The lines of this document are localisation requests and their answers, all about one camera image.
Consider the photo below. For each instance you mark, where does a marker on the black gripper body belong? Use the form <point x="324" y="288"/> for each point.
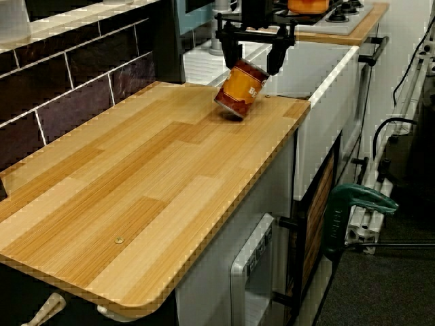
<point x="256" y="13"/>

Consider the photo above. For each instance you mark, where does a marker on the white toy sink unit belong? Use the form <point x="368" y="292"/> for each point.
<point x="323" y="136"/>

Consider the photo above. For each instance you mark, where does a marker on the black stove grate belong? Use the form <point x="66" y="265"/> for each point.
<point x="312" y="17"/>

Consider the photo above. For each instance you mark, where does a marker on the grey stove plate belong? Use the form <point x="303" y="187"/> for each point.
<point x="340" y="29"/>

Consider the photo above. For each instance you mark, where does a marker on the orange beans can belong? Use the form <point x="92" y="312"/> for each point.
<point x="238" y="91"/>

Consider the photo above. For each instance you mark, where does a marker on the cream shelf board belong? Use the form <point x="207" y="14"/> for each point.
<point x="68" y="23"/>

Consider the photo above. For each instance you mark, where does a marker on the white canister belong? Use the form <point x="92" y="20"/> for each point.
<point x="13" y="17"/>

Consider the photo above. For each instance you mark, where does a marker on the green clamp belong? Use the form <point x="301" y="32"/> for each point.
<point x="357" y="197"/>

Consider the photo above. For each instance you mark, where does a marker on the dark tile backsplash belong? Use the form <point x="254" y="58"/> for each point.
<point x="85" y="68"/>

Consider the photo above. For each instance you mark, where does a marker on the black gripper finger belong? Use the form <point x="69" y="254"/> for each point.
<point x="277" y="57"/>
<point x="232" y="51"/>

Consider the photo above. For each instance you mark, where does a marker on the orange pot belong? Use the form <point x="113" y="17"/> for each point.
<point x="307" y="6"/>

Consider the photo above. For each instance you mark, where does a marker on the black framed slatted door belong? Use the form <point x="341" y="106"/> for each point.
<point x="319" y="203"/>

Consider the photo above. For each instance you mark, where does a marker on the white curved bracket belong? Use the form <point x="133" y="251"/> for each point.
<point x="113" y="314"/>

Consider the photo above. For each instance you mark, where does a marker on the black stove knob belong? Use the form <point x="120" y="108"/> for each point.
<point x="347" y="7"/>
<point x="337" y="16"/>
<point x="356" y="2"/>

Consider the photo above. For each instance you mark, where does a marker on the aluminium frame rail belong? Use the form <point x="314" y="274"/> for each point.
<point x="362" y="232"/>

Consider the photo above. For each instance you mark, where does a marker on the white kitchen cabinet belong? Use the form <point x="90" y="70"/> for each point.
<point x="210" y="271"/>

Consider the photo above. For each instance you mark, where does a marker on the white toy faucet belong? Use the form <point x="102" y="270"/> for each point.
<point x="216" y="45"/>

